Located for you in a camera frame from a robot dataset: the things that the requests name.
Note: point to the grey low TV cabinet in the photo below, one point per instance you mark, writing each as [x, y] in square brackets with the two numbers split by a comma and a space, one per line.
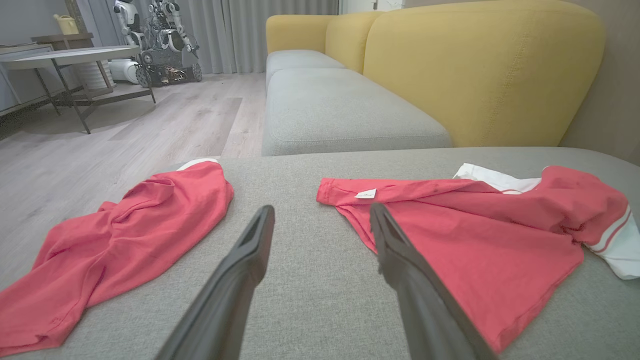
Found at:
[20, 80]

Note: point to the grey humanoid robot on wheels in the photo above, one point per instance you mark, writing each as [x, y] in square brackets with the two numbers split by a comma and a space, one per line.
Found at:
[165, 60]

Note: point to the red shirt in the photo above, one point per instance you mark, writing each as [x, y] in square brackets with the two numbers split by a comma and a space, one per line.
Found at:
[125, 235]

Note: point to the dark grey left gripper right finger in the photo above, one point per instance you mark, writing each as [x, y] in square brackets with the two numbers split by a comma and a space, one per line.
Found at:
[430, 320]

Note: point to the white ribbed stool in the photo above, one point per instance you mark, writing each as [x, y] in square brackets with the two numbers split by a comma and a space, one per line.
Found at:
[95, 75]

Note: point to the white humanoid robot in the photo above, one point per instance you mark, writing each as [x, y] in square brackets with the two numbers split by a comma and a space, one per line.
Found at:
[127, 17]

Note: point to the large yellow sofa back cushion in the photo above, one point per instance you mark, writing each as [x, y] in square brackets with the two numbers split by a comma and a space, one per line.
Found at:
[475, 75]

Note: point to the grey pleated curtain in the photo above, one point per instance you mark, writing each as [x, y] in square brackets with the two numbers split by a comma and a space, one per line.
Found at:
[250, 35]

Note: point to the red jersey with white trim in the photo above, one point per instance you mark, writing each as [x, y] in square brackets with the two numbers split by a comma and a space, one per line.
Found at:
[475, 250]

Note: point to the yellow watering can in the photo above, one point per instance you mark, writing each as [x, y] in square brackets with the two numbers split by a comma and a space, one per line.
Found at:
[67, 25]

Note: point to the round grey coffee table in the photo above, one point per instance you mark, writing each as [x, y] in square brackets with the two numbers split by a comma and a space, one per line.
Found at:
[65, 55]

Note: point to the grey sofa seat cushion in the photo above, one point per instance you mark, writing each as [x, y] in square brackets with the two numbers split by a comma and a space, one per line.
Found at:
[340, 110]
[300, 59]

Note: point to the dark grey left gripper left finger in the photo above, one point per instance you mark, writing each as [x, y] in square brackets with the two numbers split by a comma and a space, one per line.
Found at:
[225, 310]

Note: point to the wooden side table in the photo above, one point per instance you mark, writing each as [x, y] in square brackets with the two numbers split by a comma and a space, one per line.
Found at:
[62, 38]

